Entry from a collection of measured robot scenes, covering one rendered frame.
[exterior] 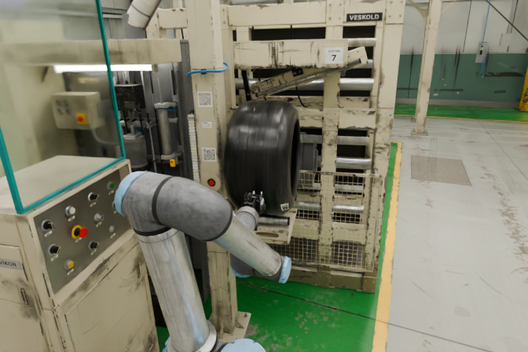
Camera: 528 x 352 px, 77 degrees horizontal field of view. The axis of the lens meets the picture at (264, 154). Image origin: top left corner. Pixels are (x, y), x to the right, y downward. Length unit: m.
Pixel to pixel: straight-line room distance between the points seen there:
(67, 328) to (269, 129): 1.10
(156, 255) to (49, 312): 0.68
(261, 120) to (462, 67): 9.54
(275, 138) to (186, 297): 0.78
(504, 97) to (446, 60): 1.77
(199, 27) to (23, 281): 1.22
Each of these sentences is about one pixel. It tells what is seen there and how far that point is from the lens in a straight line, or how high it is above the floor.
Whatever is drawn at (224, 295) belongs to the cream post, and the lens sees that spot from 2.21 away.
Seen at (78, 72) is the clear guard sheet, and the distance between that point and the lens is 1.47.
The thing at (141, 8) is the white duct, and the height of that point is 1.97.
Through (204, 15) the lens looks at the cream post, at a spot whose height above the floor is 1.89.
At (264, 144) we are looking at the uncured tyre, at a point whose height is 1.34.
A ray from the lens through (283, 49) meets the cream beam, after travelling 1.83.
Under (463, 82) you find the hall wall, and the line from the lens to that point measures 10.85.
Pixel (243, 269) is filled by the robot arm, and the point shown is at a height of 0.98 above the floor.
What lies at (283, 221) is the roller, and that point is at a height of 0.91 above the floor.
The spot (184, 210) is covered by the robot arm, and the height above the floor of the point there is 1.43.
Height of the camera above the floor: 1.76
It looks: 18 degrees down
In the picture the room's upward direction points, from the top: 1 degrees counter-clockwise
